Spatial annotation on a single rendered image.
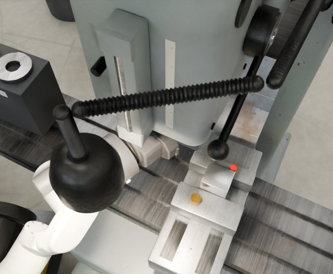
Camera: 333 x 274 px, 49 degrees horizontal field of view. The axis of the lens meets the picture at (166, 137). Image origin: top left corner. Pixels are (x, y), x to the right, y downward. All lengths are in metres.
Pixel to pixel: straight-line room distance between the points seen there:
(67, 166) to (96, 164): 0.03
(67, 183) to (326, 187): 1.89
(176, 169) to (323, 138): 1.45
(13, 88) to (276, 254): 0.72
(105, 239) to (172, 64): 0.65
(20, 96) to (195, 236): 0.51
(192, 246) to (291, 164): 1.40
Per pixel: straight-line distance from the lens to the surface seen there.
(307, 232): 0.96
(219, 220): 0.80
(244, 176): 0.85
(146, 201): 0.93
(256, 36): 0.51
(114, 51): 0.40
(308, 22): 0.36
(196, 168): 0.87
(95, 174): 0.34
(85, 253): 0.99
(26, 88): 0.93
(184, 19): 0.38
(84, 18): 0.46
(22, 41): 2.79
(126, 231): 0.99
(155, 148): 0.64
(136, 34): 0.39
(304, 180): 2.13
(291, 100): 1.10
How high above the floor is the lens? 1.81
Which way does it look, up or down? 59 degrees down
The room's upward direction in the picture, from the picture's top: straight up
